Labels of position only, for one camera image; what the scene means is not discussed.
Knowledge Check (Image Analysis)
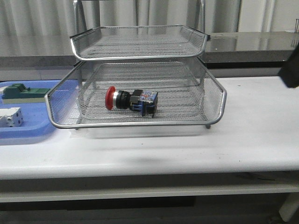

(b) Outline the grey stone counter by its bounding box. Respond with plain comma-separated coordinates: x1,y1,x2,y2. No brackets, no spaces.
0,32,299,70

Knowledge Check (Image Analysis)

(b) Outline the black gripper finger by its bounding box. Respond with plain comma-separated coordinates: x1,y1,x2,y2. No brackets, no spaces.
278,45,299,88

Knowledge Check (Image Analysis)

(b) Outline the red emergency stop button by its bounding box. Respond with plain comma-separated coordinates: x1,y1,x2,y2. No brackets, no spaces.
105,86,158,118

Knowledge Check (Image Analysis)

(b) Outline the silver mesh tray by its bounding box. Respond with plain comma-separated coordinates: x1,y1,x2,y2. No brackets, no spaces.
45,57,227,129
70,25,208,61
80,92,203,122

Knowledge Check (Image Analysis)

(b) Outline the white circuit breaker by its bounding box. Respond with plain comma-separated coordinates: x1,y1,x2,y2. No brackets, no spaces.
0,107,23,127

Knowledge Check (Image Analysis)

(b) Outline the green electrical module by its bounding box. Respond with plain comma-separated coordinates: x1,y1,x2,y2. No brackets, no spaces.
1,84,50,104

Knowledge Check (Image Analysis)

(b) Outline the blue plastic tray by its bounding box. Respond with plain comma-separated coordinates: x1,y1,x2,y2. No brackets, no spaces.
0,80,79,140

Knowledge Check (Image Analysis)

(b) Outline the silver metal rack frame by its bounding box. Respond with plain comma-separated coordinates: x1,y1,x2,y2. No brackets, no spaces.
72,0,211,130

